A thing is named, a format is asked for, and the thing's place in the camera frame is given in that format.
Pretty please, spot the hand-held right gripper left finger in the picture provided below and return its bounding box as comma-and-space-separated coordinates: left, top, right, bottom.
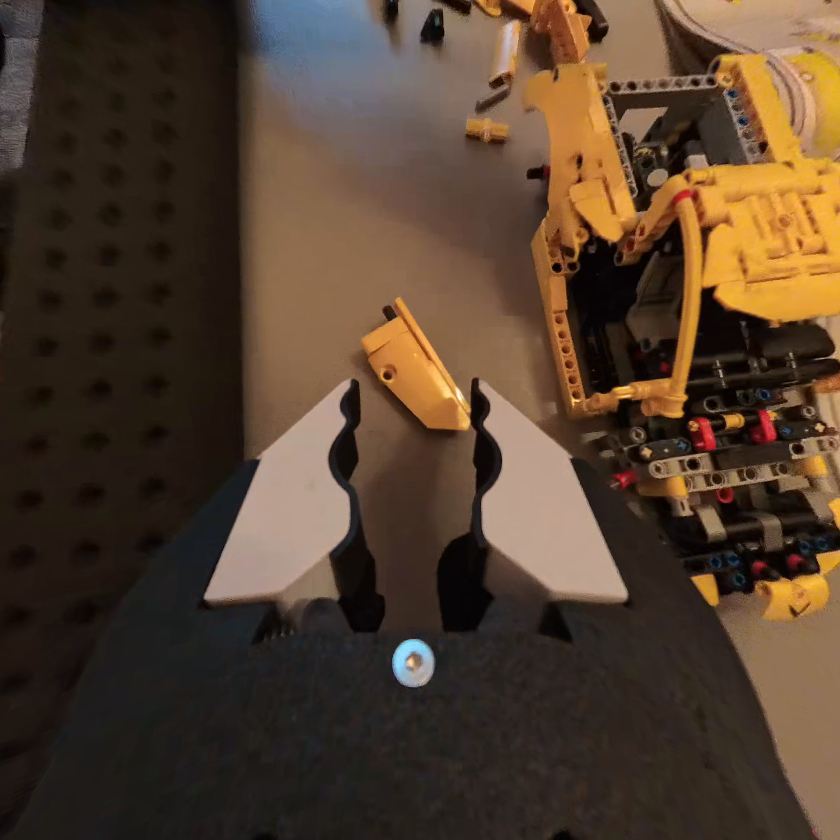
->
202, 378, 387, 634

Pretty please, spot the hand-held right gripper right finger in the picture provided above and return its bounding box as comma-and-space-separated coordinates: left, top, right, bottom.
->
437, 378, 631, 634

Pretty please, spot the yellow panel subassembly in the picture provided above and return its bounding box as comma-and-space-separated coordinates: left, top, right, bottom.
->
360, 297, 473, 433

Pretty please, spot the yellow toy car model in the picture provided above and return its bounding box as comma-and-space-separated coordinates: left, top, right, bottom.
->
524, 51, 840, 623

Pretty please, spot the grey desk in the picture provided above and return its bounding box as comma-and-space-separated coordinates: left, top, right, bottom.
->
236, 0, 840, 840

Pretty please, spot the pile of yellow bricks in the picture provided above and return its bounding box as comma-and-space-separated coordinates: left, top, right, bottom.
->
382, 0, 613, 143

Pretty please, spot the open instruction booklet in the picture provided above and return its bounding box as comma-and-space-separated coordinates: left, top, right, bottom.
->
655, 0, 840, 160

